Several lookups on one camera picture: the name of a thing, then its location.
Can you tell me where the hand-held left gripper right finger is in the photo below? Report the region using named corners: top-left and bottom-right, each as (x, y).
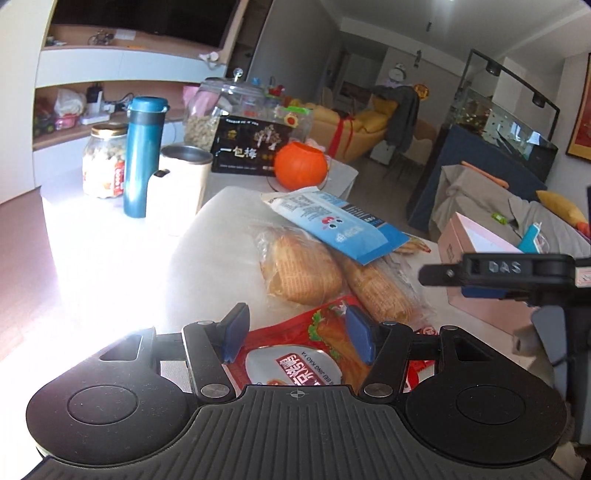
top-left (344, 305), bottom-right (502, 402)

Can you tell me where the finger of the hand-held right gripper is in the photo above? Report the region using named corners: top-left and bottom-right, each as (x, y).
top-left (418, 253), bottom-right (576, 301)

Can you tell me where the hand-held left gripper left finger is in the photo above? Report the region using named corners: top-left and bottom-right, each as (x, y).
top-left (98, 302), bottom-right (252, 404)

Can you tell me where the long bread stick packet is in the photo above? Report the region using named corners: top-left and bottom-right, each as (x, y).
top-left (342, 235), bottom-right (432, 326)

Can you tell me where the pink cardboard box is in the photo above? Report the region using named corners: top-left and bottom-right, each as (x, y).
top-left (436, 211), bottom-right (539, 335)

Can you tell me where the red roast duck packet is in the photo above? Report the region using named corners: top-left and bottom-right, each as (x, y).
top-left (222, 295), bottom-right (370, 393)

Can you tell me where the glass jar with white snacks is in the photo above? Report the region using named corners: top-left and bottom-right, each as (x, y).
top-left (82, 124), bottom-right (129, 199)

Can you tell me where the person's right hand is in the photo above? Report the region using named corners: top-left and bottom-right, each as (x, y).
top-left (512, 305), bottom-right (571, 370)

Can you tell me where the blue toy dispenser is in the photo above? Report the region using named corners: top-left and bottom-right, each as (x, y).
top-left (519, 222), bottom-right (550, 254)

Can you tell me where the round bread packet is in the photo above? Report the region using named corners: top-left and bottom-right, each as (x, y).
top-left (256, 228), bottom-right (345, 305)

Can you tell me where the grey covered sofa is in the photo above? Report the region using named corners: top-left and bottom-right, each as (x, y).
top-left (427, 164), bottom-right (591, 259)

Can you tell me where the yellow cushion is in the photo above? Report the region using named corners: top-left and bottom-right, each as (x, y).
top-left (536, 190), bottom-right (589, 227)

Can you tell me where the light blue snack packet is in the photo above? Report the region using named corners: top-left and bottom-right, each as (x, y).
top-left (261, 186), bottom-right (411, 266)

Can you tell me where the dark blue cabinet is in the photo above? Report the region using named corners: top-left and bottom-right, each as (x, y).
top-left (409, 124), bottom-right (550, 232)

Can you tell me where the white mug with steel rim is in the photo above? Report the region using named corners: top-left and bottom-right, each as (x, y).
top-left (145, 144), bottom-right (214, 237)

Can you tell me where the white storage box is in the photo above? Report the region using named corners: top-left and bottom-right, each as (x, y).
top-left (372, 138), bottom-right (398, 164)

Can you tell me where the glass fish tank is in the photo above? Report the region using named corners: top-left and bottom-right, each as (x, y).
top-left (450, 48), bottom-right (559, 183)

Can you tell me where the orange pumpkin bucket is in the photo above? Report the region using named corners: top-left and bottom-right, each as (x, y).
top-left (273, 141), bottom-right (329, 191)

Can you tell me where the black gift box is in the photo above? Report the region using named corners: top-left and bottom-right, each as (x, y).
top-left (210, 115), bottom-right (296, 175)

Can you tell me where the red framed picture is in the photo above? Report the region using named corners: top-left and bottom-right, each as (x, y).
top-left (567, 95), bottom-right (591, 160)

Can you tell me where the dark jacket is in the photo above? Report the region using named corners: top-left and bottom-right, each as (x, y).
top-left (388, 85), bottom-right (421, 144)

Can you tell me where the blue thermos bottle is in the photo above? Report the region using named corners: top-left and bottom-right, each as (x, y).
top-left (123, 96), bottom-right (171, 219)

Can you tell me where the yellow armchair with red ribbon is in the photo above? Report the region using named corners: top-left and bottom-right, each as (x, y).
top-left (295, 99), bottom-right (398, 162)

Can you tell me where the glass jar of nuts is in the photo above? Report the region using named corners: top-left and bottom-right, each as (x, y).
top-left (184, 68), bottom-right (278, 151)

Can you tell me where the colourful toy set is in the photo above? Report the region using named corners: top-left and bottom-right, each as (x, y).
top-left (265, 85), bottom-right (315, 139)

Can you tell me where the white plastic bag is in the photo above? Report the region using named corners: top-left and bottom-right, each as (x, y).
top-left (54, 88), bottom-right (88, 117)

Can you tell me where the white wooden shelf unit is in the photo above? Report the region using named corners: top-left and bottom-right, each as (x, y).
top-left (32, 23), bottom-right (232, 153)

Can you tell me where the black television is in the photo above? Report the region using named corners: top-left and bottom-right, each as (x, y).
top-left (48, 0), bottom-right (245, 49)

